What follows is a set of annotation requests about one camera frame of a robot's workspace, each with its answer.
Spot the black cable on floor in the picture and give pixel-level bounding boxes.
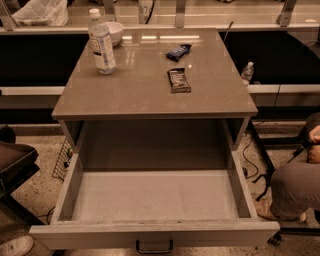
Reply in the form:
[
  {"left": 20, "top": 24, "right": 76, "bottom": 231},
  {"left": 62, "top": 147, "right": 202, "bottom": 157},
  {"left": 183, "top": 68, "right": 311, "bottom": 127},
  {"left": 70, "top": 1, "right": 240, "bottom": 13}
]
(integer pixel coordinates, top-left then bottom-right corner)
[{"left": 241, "top": 133, "right": 260, "bottom": 180}]

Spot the white shoe at bottom left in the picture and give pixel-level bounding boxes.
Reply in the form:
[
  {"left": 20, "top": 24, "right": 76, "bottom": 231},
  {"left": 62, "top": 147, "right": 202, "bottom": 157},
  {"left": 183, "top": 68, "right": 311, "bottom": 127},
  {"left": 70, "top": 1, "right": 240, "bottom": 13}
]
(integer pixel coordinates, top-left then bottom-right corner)
[{"left": 0, "top": 236, "right": 34, "bottom": 256}]

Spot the open grey top drawer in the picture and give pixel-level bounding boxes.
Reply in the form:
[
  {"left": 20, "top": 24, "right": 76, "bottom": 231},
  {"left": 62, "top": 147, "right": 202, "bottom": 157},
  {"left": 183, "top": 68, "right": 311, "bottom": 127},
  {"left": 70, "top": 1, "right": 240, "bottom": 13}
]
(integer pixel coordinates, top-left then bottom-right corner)
[{"left": 30, "top": 150, "right": 279, "bottom": 249}]

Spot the dark chocolate rxbar wrapper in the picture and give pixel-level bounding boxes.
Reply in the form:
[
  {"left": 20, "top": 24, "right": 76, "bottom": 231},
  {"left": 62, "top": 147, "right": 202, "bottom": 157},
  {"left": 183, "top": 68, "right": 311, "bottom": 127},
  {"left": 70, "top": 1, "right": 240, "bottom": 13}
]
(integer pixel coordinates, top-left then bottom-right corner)
[{"left": 167, "top": 68, "right": 191, "bottom": 93}]

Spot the wire mesh basket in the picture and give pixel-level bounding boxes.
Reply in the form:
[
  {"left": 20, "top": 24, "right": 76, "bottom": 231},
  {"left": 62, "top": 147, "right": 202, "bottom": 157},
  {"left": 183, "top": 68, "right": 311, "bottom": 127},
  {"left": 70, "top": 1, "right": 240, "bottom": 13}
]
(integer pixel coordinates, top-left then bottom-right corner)
[{"left": 52, "top": 140, "right": 73, "bottom": 181}]

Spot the white plastic bag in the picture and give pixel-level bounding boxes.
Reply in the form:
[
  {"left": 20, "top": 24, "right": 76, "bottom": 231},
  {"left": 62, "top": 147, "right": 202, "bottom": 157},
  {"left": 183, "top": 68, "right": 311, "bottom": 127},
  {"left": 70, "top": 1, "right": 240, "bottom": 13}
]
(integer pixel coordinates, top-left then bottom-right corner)
[{"left": 12, "top": 0, "right": 68, "bottom": 26}]

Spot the blue snack bar wrapper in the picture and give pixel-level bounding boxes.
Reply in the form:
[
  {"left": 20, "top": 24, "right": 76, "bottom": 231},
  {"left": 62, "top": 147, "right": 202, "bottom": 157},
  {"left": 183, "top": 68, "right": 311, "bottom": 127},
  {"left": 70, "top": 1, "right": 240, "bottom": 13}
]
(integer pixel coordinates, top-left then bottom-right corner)
[{"left": 166, "top": 44, "right": 192, "bottom": 62}]

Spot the white ceramic bowl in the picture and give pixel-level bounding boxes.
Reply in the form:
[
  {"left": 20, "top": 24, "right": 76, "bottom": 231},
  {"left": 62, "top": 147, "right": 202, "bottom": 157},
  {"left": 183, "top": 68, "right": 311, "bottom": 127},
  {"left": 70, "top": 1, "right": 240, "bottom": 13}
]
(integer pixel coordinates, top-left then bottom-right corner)
[{"left": 107, "top": 22, "right": 124, "bottom": 45}]

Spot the clear plastic water bottle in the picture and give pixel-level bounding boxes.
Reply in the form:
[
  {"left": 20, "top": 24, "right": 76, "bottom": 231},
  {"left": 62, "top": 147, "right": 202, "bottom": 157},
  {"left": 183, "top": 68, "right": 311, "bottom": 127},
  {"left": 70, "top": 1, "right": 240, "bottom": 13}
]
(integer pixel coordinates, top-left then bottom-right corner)
[{"left": 88, "top": 8, "right": 116, "bottom": 74}]

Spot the black drawer handle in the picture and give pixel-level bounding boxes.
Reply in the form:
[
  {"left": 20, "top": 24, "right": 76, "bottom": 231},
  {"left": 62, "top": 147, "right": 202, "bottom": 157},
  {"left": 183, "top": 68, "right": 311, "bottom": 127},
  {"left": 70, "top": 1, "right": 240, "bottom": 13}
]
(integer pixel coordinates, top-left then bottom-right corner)
[{"left": 135, "top": 240, "right": 174, "bottom": 255}]

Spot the seated person in grey trousers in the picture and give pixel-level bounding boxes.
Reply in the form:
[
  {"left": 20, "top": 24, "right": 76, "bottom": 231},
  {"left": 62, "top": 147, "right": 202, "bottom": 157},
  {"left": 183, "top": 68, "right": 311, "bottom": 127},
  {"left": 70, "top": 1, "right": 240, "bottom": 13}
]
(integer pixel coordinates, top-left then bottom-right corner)
[{"left": 255, "top": 113, "right": 320, "bottom": 223}]

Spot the dark chair at left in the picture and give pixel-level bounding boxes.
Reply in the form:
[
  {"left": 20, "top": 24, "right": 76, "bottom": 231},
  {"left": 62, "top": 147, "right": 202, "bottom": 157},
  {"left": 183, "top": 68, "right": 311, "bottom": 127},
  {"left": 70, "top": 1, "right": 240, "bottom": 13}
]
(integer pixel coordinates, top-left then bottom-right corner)
[{"left": 0, "top": 125, "right": 43, "bottom": 226}]

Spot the black chair base at right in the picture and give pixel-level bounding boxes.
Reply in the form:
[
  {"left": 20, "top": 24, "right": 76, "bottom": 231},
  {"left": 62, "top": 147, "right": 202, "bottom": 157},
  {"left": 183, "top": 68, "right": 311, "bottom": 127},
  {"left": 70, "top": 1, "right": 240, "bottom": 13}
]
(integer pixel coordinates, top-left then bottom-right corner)
[{"left": 248, "top": 122, "right": 320, "bottom": 247}]

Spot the small water bottle behind cabinet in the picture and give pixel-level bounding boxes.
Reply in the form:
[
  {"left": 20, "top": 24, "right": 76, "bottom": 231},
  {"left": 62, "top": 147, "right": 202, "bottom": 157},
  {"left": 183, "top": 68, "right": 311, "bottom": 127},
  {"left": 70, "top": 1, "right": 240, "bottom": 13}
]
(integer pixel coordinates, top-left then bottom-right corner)
[{"left": 241, "top": 62, "right": 254, "bottom": 86}]

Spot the grey cabinet with glossy top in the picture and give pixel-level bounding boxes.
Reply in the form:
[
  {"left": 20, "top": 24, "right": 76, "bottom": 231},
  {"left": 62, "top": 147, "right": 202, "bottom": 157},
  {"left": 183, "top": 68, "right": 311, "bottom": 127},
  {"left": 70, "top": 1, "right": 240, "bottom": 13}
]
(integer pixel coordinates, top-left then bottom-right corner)
[{"left": 53, "top": 28, "right": 257, "bottom": 171}]

